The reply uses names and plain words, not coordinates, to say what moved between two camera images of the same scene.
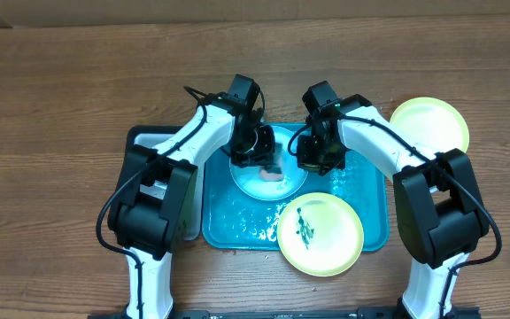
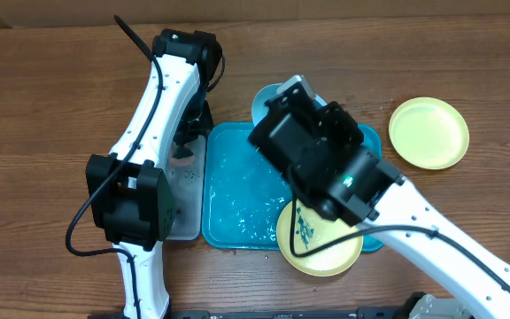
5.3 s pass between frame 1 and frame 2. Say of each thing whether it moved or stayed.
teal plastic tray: stayed
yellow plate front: stayed
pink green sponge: moved
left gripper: moved
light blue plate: moved
